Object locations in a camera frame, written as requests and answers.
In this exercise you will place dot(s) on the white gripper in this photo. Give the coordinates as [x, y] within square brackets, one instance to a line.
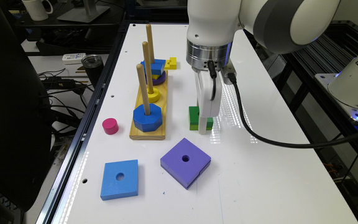
[208, 107]

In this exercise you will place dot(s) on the green square block with hole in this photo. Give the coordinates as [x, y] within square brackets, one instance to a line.
[194, 119]

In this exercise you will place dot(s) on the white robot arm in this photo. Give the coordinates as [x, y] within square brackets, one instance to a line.
[281, 26]

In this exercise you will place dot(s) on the purple square block with hole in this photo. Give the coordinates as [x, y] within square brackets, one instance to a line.
[185, 162]

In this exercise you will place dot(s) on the blue octagon block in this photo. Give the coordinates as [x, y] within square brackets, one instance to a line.
[147, 123]

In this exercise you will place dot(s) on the small yellow notched block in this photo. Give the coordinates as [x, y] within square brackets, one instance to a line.
[171, 64]

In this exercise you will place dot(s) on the small yellow block under blue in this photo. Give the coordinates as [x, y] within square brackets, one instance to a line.
[155, 77]

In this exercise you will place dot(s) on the small blue square block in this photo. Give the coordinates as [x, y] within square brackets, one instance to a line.
[157, 67]

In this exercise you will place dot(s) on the pink cylinder block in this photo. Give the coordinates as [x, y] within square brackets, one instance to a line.
[110, 126]

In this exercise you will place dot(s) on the light blue square block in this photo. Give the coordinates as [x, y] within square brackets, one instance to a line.
[120, 179]

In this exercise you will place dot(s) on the front wooden peg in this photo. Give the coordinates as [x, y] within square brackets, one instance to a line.
[143, 89]

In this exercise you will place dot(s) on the wooden peg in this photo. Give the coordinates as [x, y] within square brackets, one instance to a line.
[143, 89]
[150, 42]
[145, 46]

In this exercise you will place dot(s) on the wooden peg base board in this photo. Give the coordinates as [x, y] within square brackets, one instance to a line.
[159, 134]

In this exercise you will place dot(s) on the middle wooden peg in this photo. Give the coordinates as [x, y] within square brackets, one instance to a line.
[145, 46]

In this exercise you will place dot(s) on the rear wooden peg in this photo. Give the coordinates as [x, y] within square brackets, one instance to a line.
[150, 42]

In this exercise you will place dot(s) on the black tumbler cup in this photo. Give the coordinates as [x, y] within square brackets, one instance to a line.
[93, 65]

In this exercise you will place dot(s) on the white remote device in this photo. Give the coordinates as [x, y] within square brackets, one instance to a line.
[70, 59]

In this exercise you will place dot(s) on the monitor stand base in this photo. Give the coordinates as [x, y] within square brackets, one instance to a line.
[86, 15]

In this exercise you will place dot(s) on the black office chair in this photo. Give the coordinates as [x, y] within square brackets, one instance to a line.
[25, 137]

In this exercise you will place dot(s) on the white mug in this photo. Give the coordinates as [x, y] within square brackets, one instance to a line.
[36, 9]

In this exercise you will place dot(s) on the yellow ring block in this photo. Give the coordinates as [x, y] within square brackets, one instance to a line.
[154, 96]

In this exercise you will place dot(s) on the purple ring block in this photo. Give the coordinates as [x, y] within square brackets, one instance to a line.
[160, 80]

